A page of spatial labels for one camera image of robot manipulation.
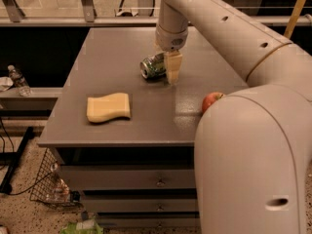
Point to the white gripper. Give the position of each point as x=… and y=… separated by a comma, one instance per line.
x=170, y=41

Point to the green soda can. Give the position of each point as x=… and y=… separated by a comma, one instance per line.
x=153, y=67

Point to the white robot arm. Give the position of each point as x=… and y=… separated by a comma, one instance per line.
x=253, y=147

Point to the red apple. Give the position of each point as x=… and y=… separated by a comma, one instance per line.
x=210, y=99

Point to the yellow sponge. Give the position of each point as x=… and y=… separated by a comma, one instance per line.
x=102, y=109

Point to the grey drawer cabinet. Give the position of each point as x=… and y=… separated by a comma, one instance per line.
x=137, y=171

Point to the clear plastic water bottle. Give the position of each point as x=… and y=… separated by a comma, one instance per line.
x=19, y=81

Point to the black metal stand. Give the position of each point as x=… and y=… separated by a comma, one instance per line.
x=11, y=160

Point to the green white bag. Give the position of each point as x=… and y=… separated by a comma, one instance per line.
x=84, y=227

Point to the metal guard rail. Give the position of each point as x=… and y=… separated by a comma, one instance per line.
x=105, y=12

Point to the wire mesh basket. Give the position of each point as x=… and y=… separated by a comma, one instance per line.
x=49, y=189

